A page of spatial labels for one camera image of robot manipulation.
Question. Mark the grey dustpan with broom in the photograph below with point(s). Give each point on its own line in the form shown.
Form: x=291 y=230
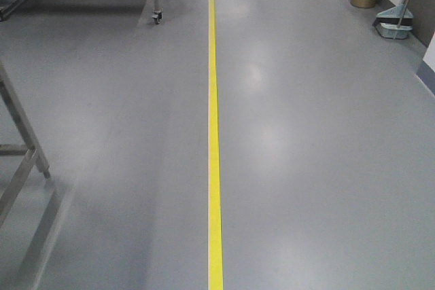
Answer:
x=394 y=23

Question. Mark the steel table leg frame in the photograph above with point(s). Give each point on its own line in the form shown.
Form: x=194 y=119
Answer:
x=31 y=152

